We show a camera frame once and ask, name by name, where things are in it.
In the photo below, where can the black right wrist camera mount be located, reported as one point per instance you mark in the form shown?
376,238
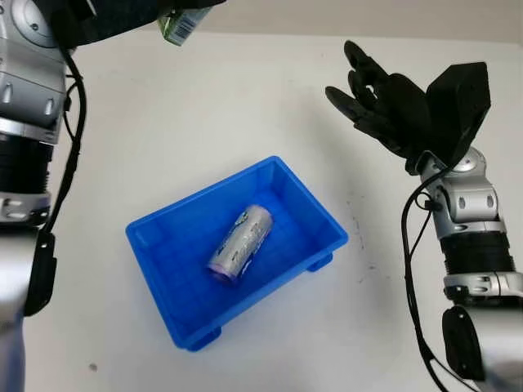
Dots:
461,106

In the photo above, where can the green carton box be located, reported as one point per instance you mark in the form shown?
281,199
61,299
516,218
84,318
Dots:
181,26

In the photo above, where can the blue plastic tray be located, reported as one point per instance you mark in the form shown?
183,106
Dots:
180,261

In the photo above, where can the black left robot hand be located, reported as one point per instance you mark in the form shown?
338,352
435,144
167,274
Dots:
118,20

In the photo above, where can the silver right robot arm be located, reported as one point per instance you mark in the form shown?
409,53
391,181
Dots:
474,228

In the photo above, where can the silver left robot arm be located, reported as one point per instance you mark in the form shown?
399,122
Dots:
24,102

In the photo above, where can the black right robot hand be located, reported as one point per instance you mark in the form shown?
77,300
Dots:
400,114

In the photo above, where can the silver cylindrical can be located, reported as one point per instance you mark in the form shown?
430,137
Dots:
243,241

